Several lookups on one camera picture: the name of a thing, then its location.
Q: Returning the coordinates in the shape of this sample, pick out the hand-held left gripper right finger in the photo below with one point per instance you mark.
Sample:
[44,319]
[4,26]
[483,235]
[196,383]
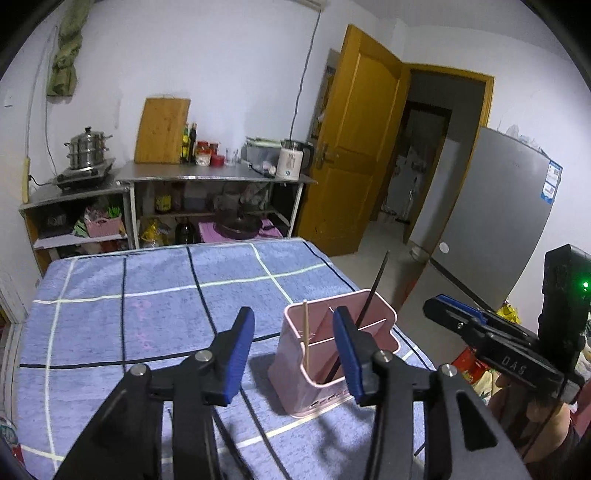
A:
[344,350]

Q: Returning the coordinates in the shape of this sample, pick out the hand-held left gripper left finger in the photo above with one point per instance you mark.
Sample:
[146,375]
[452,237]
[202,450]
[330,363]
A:
[242,341]

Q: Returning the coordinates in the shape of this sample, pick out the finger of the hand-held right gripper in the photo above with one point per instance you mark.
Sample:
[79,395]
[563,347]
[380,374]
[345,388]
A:
[445,318]
[461,307]

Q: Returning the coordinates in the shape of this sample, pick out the wooden chopstick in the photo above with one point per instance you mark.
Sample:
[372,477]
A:
[306,332]

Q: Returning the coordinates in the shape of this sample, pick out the pink utensil holder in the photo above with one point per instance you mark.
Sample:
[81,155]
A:
[295,369]

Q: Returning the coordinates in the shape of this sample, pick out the person's right forearm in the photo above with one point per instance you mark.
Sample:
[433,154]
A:
[554,429]

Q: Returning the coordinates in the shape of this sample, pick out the yellow plastic bag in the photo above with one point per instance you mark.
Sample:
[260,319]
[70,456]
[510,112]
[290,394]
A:
[508,314]

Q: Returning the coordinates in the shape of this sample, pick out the red plastic bag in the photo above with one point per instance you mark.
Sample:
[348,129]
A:
[468,364]

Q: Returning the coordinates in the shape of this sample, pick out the grey refrigerator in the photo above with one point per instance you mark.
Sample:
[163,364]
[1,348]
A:
[489,217]

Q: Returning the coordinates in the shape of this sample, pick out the blue plaid blanket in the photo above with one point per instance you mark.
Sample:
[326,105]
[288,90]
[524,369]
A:
[138,314]

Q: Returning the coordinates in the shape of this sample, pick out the pink mat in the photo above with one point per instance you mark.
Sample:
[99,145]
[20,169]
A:
[207,233]

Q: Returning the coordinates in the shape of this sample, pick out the black frying pan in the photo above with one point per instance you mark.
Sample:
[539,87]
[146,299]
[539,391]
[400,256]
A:
[238,227]

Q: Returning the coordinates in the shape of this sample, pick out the large dark bottle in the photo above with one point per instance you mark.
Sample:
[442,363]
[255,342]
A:
[183,233]

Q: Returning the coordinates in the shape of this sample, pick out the large yellow oil jug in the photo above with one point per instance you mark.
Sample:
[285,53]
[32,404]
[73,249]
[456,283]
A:
[151,235]

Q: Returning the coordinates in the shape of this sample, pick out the brown sauce bottle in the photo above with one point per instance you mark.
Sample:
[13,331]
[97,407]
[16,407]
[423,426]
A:
[163,201]

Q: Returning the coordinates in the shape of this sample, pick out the kitchen knife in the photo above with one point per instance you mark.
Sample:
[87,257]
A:
[263,170]

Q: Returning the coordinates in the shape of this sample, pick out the steel kitchen table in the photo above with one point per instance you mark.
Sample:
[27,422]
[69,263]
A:
[207,172]

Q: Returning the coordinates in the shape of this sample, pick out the pink plastic basket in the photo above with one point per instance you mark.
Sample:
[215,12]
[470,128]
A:
[104,227]

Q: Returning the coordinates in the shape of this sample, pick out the red can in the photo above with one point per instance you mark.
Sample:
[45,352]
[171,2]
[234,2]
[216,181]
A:
[217,160]

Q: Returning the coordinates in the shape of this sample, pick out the clear glass cup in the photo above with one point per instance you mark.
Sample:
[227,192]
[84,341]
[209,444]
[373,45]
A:
[231,158]

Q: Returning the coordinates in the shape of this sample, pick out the white electric kettle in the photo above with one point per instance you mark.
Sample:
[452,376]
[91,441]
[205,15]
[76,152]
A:
[290,161]

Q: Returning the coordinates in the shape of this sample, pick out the grey storage box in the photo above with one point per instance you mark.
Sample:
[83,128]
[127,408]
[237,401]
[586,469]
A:
[261,152]

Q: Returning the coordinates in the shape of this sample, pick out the red lid jar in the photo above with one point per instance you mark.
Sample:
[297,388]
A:
[203,154]

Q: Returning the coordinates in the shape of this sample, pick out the wooden door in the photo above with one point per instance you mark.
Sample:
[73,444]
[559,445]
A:
[351,138]

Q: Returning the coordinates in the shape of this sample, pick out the yellow oil bottle small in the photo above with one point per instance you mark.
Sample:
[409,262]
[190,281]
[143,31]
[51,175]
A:
[185,147]

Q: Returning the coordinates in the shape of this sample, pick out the dark sauce bottle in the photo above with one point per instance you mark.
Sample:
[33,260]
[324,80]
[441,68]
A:
[193,143]

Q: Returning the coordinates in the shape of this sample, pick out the wooden cutting board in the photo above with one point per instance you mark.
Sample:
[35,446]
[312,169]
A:
[161,131]

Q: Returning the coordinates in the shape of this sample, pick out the induction cooker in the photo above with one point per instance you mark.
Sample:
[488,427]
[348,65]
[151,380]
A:
[85,177]

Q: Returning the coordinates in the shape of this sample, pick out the wooden shelf cabinet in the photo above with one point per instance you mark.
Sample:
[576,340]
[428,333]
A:
[55,198]

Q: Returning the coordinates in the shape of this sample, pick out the steel steamer pot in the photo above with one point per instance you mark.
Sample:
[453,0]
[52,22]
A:
[87,147]

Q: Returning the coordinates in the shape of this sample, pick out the yellow power strip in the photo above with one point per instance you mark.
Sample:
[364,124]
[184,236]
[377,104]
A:
[26,180]

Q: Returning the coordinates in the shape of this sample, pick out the green hanging cloth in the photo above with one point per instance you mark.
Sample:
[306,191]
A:
[64,55]

